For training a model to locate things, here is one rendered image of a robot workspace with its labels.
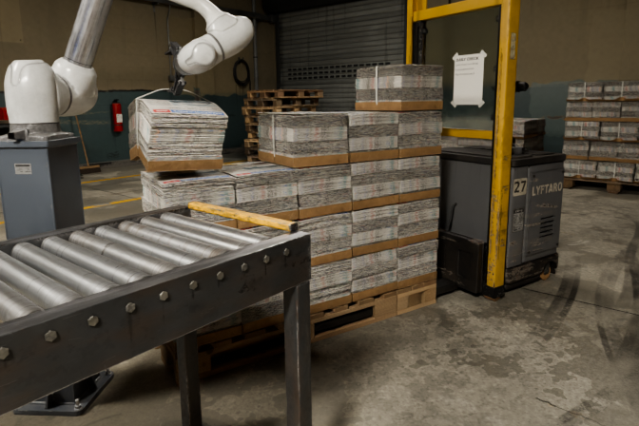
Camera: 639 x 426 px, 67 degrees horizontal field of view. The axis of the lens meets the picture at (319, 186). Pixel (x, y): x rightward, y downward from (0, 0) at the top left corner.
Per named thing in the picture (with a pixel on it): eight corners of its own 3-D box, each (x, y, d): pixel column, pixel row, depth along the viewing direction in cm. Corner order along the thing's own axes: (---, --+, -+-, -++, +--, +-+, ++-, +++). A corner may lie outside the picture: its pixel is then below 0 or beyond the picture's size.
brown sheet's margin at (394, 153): (309, 154, 254) (309, 146, 254) (354, 151, 269) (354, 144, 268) (350, 162, 223) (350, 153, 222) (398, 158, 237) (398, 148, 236)
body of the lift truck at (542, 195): (419, 262, 333) (422, 147, 319) (473, 249, 362) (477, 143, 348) (505, 297, 275) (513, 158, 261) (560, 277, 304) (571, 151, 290)
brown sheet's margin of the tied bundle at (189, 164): (137, 155, 187) (138, 145, 185) (209, 154, 202) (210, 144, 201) (146, 172, 175) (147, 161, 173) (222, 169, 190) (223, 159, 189)
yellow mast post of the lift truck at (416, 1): (401, 252, 326) (407, -22, 295) (411, 250, 331) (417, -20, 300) (411, 256, 319) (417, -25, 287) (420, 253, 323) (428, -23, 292)
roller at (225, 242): (140, 213, 139) (133, 229, 138) (249, 242, 109) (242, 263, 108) (154, 218, 142) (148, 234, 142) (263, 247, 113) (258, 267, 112)
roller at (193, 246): (118, 217, 134) (111, 235, 133) (226, 249, 104) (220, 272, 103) (133, 222, 138) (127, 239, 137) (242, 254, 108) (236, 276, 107)
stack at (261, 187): (152, 346, 224) (138, 170, 209) (354, 291, 285) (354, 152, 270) (176, 388, 191) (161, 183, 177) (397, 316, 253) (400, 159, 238)
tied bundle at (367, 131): (308, 156, 255) (308, 112, 250) (354, 152, 269) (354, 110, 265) (349, 164, 222) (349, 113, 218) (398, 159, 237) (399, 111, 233)
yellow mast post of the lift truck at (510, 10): (480, 282, 271) (497, -50, 240) (491, 280, 276) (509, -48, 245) (493, 287, 264) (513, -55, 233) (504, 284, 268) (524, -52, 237)
